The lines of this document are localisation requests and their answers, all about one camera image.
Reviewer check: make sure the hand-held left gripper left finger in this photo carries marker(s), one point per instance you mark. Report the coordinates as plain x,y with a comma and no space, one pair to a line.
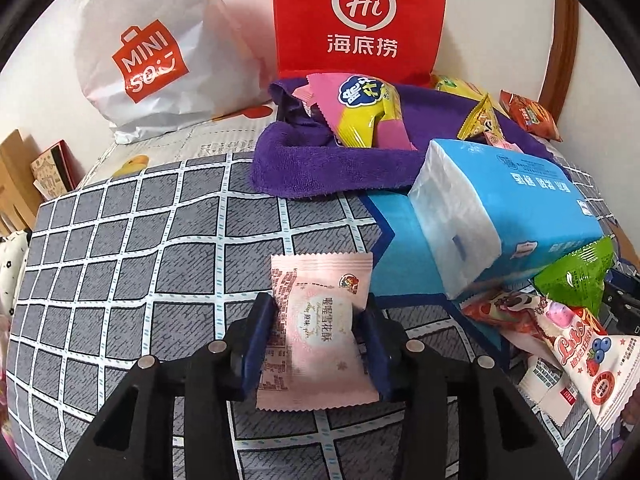
255,350

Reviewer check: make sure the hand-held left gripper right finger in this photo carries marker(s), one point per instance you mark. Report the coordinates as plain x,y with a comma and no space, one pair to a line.
375,355

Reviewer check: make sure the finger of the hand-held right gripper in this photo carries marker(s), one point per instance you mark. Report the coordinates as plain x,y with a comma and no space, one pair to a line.
625,300

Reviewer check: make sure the green snack packet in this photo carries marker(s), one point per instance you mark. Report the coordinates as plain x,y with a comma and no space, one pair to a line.
580,275

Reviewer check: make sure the light pink pastry packet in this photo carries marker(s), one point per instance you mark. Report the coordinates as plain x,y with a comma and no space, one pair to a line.
320,320

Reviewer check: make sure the yellow triangular snack packet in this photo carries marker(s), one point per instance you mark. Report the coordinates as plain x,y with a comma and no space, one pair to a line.
482,117

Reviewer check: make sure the pink and yellow snack packet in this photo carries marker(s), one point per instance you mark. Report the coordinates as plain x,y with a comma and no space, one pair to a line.
365,115

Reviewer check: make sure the white berry print snack packet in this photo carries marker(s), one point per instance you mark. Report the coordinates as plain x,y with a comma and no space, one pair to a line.
595,370

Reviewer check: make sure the red cartoon snack packet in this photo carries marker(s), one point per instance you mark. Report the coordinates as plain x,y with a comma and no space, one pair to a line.
505,317

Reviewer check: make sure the grey plaid blanket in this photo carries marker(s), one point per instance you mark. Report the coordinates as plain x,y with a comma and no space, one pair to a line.
125,285

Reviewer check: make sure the blue tissue pack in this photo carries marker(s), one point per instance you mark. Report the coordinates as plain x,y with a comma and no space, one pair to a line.
500,200

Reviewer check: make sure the purple towel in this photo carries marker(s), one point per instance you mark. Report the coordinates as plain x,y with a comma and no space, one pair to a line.
310,165

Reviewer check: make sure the small pink candy packet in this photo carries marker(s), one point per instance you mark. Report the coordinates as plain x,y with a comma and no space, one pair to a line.
502,142

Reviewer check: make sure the orange chip bag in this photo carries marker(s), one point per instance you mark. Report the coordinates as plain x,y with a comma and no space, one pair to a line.
532,115

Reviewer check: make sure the white floral cloth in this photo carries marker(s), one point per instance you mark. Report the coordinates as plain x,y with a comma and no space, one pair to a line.
12,270

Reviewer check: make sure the yellow chip bag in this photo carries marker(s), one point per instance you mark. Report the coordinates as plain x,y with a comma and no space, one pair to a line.
457,87

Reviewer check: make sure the patterned book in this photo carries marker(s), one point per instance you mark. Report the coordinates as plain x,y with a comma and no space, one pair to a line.
52,170

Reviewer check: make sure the wooden headboard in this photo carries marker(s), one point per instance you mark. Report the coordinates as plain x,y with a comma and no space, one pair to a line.
15,175

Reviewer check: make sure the white plastic shopping bag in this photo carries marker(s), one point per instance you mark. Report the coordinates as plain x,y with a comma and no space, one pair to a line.
170,35

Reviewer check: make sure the red paper bag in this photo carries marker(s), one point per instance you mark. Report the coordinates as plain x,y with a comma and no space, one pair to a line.
360,15

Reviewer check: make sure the brown wooden door frame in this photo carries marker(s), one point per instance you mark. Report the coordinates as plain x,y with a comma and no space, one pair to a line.
560,45

